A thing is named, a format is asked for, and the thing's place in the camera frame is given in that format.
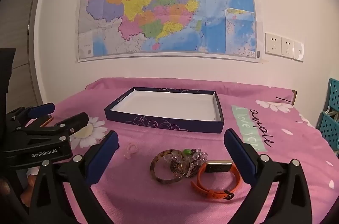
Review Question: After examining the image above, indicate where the person's left hand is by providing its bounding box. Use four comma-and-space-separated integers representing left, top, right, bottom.
21, 168, 38, 207

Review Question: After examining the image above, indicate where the white wall socket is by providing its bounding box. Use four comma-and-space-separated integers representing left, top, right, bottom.
281, 37, 295, 59
265, 33, 282, 56

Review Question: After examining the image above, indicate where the tortoiseshell bangle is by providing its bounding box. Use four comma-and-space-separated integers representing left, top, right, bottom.
150, 150, 186, 184

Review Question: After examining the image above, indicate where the clear crystal bead bracelet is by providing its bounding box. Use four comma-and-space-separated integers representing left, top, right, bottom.
163, 151, 208, 165

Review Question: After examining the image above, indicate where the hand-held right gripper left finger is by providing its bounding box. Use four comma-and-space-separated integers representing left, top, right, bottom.
29, 130, 119, 224

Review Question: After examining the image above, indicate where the grey door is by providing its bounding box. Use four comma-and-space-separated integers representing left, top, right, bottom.
0, 0, 50, 108

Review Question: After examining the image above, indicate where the orange smartwatch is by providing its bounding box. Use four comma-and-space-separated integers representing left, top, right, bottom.
191, 160, 241, 199

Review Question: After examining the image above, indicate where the colourful wall map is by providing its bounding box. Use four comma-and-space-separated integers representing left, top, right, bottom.
77, 0, 261, 63

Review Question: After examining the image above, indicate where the pale pink ring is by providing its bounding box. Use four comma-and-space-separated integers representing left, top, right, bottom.
124, 143, 138, 159

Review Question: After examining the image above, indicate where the orange cased phone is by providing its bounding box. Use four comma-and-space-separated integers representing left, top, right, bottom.
26, 115, 54, 127

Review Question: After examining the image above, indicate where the teal plastic basket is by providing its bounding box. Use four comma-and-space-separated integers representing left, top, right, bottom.
319, 78, 339, 158

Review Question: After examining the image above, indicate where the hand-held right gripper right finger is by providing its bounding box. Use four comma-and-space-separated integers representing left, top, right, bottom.
224, 129, 313, 224

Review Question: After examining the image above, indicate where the white wall switch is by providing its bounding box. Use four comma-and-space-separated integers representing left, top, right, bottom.
293, 41, 304, 62

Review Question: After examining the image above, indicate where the green brown beaded bracelet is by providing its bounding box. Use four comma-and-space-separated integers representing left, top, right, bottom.
170, 148, 192, 177

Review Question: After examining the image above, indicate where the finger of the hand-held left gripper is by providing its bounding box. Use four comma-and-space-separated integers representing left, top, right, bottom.
16, 112, 89, 140
7, 103, 56, 132

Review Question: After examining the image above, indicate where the purple box lid tray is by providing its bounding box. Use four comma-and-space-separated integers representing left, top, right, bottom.
104, 87, 225, 134

